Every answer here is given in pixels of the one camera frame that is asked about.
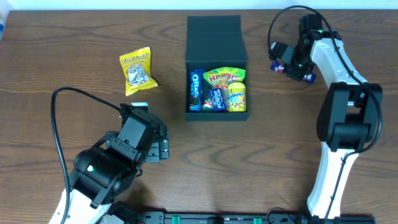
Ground Dairy Milk chocolate bar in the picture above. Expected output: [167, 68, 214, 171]
[270, 60, 316, 83]

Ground yellow round gum container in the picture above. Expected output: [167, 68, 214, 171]
[227, 82, 246, 112]

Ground blue Eclipse mint pack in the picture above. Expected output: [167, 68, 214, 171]
[209, 88, 226, 112]

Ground blue Oreo cookie pack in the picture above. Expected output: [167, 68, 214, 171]
[189, 69, 205, 112]

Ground yellow sunflower seed bag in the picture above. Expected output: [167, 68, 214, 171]
[119, 47, 158, 96]

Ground Haribo gummy candy bag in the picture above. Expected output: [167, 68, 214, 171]
[203, 67, 246, 112]

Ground dark green box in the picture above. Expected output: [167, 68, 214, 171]
[185, 16, 249, 121]

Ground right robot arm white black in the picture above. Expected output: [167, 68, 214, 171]
[271, 28, 382, 223]

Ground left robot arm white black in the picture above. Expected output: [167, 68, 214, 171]
[50, 124, 169, 223]

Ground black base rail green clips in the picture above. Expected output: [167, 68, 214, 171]
[108, 207, 377, 224]

